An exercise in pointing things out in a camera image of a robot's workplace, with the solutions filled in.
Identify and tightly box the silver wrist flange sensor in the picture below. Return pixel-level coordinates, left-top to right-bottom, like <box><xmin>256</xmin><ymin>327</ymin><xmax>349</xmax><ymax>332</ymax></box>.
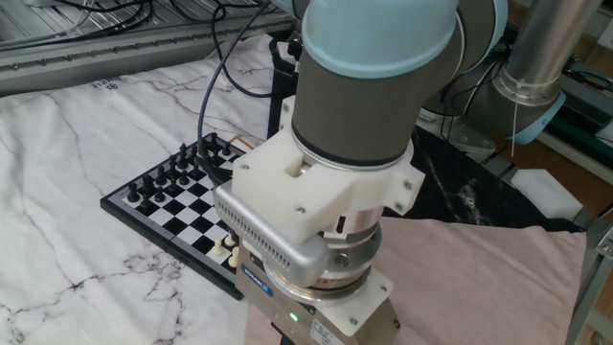
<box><xmin>262</xmin><ymin>205</ymin><xmax>384</xmax><ymax>306</ymax></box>

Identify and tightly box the long aluminium rail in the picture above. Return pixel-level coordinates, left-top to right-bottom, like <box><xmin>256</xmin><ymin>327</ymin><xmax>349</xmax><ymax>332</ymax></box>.
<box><xmin>0</xmin><ymin>13</ymin><xmax>298</xmax><ymax>100</ymax></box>

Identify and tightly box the white foam block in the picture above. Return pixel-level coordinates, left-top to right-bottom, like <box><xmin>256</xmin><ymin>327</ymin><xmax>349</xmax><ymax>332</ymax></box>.
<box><xmin>510</xmin><ymin>167</ymin><xmax>584</xmax><ymax>221</ymax></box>

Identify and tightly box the black-framed chessboard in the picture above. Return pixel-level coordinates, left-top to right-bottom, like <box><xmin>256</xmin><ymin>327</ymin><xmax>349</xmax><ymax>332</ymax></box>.
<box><xmin>99</xmin><ymin>131</ymin><xmax>269</xmax><ymax>302</ymax></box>

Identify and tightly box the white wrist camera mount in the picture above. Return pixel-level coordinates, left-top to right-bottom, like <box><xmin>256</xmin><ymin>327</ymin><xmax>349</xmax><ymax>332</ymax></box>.
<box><xmin>231</xmin><ymin>95</ymin><xmax>426</xmax><ymax>244</ymax></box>

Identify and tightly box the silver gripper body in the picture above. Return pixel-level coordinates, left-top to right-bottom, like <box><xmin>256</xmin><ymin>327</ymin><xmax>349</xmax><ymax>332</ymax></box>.
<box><xmin>234</xmin><ymin>243</ymin><xmax>401</xmax><ymax>345</ymax></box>

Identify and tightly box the aluminium frame post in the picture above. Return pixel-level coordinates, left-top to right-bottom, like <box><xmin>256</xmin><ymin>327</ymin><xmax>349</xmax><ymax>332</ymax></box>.
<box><xmin>564</xmin><ymin>205</ymin><xmax>613</xmax><ymax>345</ymax></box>

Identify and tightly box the silver vented camera box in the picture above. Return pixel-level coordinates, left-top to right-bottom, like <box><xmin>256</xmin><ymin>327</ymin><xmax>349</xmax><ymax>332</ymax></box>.
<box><xmin>213</xmin><ymin>180</ymin><xmax>331</xmax><ymax>288</ymax></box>

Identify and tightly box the marble pink black cloth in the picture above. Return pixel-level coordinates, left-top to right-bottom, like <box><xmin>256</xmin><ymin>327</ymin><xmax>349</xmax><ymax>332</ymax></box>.
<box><xmin>0</xmin><ymin>33</ymin><xmax>588</xmax><ymax>345</ymax></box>

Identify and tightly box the black camera cable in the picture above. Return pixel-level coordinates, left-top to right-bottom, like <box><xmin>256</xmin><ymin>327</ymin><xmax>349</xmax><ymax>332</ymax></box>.
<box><xmin>195</xmin><ymin>0</ymin><xmax>269</xmax><ymax>188</ymax></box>

